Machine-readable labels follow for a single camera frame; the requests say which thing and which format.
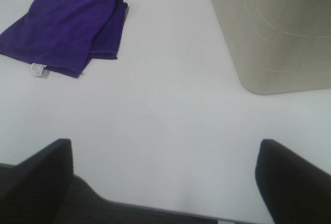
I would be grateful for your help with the beige storage basket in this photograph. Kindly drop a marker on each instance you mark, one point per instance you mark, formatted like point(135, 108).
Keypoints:
point(277, 46)

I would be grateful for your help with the purple folded towel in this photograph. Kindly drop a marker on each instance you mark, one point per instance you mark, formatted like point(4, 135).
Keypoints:
point(64, 35)

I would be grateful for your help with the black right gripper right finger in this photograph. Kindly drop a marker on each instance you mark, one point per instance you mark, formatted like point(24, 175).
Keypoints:
point(293, 189)

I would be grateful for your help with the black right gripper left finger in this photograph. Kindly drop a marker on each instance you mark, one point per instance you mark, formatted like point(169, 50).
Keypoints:
point(34, 190)

